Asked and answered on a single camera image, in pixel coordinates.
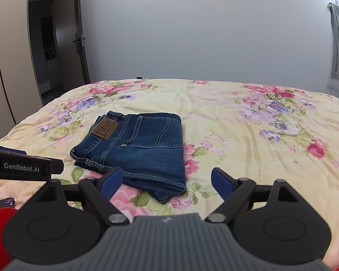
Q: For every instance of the floral yellow bed sheet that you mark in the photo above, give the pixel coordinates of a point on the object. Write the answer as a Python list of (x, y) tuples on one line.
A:
[(243, 124)]

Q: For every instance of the dark brown door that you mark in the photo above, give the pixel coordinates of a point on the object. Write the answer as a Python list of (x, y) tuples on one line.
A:
[(70, 34)]

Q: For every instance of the black smartphone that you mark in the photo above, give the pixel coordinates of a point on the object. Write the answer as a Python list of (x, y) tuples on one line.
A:
[(3, 204)]

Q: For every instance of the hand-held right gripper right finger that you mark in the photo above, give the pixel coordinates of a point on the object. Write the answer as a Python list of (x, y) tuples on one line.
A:
[(221, 182)]

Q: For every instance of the blue denim pants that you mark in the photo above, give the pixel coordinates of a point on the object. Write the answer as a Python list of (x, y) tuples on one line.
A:
[(147, 146)]

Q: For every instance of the beige wardrobe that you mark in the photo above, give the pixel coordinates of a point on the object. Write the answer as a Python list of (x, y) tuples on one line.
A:
[(8, 48)]

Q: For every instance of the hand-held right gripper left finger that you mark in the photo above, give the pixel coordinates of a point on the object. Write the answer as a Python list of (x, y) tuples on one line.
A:
[(113, 182)]

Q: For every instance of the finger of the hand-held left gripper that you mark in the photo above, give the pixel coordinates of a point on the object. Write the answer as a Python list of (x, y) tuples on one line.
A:
[(14, 150), (58, 166)]

